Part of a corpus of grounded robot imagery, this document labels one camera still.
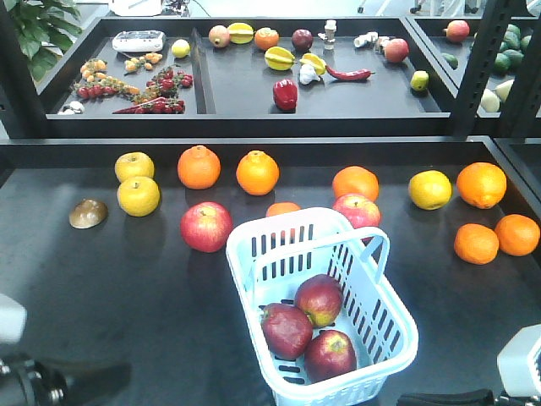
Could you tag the red bell pepper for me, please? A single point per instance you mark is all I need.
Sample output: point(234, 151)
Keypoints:
point(285, 95)

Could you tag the yellow pear apple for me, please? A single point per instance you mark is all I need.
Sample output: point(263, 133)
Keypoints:
point(138, 196)
point(134, 164)

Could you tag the orange with knob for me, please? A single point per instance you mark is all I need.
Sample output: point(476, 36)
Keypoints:
point(257, 173)
point(198, 167)

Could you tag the white electronic scale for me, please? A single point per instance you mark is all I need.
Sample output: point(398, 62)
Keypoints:
point(139, 41)

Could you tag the orange front right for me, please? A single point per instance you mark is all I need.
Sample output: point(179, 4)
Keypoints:
point(518, 235)

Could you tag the small orange behind basket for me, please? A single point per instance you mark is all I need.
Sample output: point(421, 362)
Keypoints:
point(279, 208)

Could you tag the red apple front left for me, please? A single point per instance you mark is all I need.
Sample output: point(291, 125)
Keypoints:
point(320, 298)

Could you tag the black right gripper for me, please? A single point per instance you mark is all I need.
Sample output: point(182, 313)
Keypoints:
point(504, 399)

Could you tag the red apple bottom left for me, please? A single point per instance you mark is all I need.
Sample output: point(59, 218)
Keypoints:
point(328, 355)

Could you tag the yellow grapefruit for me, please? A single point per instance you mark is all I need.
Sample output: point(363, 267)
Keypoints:
point(430, 190)

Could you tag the orange with knob centre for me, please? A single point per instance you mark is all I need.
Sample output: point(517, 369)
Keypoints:
point(257, 173)

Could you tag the black upright shelf post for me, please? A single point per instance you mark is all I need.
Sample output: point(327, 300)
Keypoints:
point(520, 110)
point(491, 29)

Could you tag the light blue plastic basket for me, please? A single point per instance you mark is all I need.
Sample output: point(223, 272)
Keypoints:
point(271, 257)

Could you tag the orange front left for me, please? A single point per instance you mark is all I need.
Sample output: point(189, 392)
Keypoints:
point(476, 244)

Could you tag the red chili pepper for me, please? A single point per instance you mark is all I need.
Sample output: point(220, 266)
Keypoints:
point(357, 75)

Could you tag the red apple left of basket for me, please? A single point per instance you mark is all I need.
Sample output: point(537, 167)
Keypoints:
point(206, 226)

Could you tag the red apple behind basket right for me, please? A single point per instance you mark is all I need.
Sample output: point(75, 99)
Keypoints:
point(358, 209)

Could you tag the large orange near divider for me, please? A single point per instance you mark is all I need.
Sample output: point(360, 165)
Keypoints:
point(481, 184)

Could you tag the orange far left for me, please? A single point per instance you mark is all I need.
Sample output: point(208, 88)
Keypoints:
point(356, 179)

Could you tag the orange with knob left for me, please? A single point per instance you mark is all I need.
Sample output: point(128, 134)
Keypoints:
point(198, 167)

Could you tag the yellow pear apple lower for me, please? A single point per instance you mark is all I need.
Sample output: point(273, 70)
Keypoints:
point(138, 196)

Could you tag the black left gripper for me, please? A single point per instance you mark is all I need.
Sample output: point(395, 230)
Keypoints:
point(27, 381)

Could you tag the black upright shelf post left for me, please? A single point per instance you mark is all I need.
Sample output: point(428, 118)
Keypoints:
point(491, 29)

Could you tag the black upright shelf post right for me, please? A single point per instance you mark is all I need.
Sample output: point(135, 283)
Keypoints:
point(520, 110)

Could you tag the yellow pear apple upper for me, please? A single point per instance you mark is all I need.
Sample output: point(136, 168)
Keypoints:
point(134, 164)

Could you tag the brown half kiwi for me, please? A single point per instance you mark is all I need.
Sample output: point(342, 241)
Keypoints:
point(87, 214)

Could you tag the green potted plant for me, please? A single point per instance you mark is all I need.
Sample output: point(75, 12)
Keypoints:
point(45, 31)

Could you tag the white garlic bulb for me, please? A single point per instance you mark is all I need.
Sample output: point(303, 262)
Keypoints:
point(308, 75)

